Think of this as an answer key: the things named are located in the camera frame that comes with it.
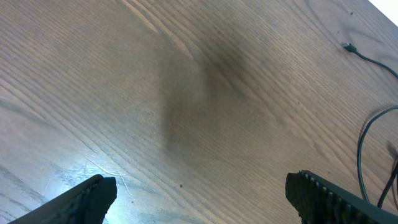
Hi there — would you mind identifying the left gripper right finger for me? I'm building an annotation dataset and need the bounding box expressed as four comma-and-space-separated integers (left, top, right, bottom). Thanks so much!
285, 170, 397, 224

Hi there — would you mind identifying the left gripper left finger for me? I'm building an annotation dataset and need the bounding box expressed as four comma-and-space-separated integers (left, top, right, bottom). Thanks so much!
10, 174, 118, 224

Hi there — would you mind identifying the black USB cable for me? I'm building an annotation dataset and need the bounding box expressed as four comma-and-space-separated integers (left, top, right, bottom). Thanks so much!
341, 42, 398, 209

